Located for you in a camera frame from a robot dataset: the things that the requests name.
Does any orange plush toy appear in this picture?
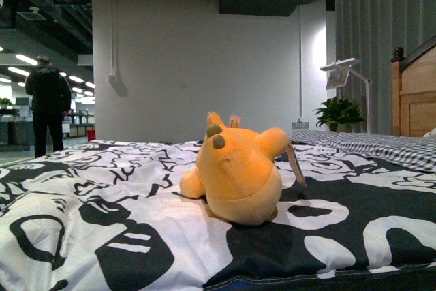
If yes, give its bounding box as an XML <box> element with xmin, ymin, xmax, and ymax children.
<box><xmin>179</xmin><ymin>112</ymin><xmax>306</xmax><ymax>226</ymax></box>

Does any green potted plant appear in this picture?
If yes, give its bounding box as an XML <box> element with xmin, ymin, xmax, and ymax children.
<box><xmin>315</xmin><ymin>97</ymin><xmax>364</xmax><ymax>132</ymax></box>

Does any red bin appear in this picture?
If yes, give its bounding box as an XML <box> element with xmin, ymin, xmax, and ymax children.
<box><xmin>87</xmin><ymin>129</ymin><xmax>96</xmax><ymax>142</ymax></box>

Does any white desk lamp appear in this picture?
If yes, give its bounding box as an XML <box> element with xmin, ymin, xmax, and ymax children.
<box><xmin>320</xmin><ymin>58</ymin><xmax>371</xmax><ymax>134</ymax></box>

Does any black and white patterned blanket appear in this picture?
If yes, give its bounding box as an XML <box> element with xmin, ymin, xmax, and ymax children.
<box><xmin>1</xmin><ymin>141</ymin><xmax>435</xmax><ymax>290</ymax></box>

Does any person in black clothes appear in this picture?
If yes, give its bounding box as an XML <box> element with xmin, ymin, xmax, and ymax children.
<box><xmin>25</xmin><ymin>55</ymin><xmax>72</xmax><ymax>157</ymax></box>

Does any grey curtain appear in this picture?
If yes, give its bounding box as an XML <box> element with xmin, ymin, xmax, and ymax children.
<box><xmin>335</xmin><ymin>0</ymin><xmax>435</xmax><ymax>134</ymax></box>

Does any wooden headboard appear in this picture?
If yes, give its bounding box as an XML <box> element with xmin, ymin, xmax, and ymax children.
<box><xmin>391</xmin><ymin>37</ymin><xmax>435</xmax><ymax>137</ymax></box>

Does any checkered grey bed sheet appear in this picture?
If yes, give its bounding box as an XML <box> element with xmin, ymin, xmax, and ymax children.
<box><xmin>289</xmin><ymin>130</ymin><xmax>435</xmax><ymax>173</ymax></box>

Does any wall power outlet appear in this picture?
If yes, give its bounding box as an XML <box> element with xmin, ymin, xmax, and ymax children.
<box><xmin>291</xmin><ymin>121</ymin><xmax>309</xmax><ymax>129</ymax></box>

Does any white wall junction box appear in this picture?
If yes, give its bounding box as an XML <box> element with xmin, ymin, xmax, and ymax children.
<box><xmin>108</xmin><ymin>75</ymin><xmax>123</xmax><ymax>93</ymax></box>

